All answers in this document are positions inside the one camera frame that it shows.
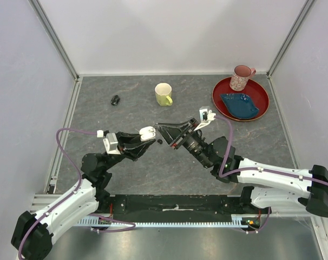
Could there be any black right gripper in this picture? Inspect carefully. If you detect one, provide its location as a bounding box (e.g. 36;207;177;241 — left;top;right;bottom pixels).
154;118;213;169

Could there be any light blue cable duct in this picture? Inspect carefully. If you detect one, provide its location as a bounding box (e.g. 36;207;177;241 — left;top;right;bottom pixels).
73;216;260;229

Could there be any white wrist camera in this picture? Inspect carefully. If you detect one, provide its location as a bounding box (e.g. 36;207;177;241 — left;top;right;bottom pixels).
194;106;216;131
96;130;121;155

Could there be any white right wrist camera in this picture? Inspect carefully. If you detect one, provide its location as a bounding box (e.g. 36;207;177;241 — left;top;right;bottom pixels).
194;106;216;131

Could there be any left aluminium frame post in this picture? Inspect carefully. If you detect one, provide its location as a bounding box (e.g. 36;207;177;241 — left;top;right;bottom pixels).
28;0;79;81

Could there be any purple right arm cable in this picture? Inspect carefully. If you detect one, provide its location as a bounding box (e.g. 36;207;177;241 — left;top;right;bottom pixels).
211;115;328;235

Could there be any black clip object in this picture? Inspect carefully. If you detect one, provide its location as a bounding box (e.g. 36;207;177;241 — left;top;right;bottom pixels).
110;95;120;106

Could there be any pink patterned mug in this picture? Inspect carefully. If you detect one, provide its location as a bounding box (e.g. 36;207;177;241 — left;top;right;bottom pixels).
229;65;257;92

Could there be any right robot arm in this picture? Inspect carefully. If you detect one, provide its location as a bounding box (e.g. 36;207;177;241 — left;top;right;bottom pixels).
154;119;328;218

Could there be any right aluminium frame post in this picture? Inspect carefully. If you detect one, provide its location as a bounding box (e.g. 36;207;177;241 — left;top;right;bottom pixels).
266;0;316;79

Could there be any yellow-green ceramic mug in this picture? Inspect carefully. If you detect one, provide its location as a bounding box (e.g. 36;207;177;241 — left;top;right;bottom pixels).
155;83;173;107

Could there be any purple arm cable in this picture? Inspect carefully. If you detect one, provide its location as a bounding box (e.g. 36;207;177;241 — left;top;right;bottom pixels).
211;115;328;235
17;128;137;259

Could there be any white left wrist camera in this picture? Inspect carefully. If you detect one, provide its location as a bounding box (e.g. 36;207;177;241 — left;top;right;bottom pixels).
96;130;121;155

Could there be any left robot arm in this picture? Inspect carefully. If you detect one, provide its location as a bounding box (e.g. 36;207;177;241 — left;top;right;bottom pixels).
11;126;156;259

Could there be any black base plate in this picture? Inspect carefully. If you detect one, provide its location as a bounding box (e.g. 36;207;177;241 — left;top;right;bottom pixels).
96;194;269;223

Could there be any aluminium frame post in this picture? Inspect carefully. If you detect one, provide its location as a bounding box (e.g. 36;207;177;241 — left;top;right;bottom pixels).
28;0;79;81
266;0;316;79

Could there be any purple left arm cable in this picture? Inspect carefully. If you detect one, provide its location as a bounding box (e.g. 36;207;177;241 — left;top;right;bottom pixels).
17;128;137;259

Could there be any blue leaf-shaped dish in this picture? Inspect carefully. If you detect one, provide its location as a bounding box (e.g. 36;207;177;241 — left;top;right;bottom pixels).
220;93;259;120

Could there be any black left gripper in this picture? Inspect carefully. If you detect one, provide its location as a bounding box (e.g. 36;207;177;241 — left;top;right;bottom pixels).
102;131;156;171

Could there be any red round tray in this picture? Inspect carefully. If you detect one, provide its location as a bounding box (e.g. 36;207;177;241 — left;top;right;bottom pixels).
212;76;270;122

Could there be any white earbud charging case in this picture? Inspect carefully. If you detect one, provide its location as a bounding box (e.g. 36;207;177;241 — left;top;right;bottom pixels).
139;126;156;141

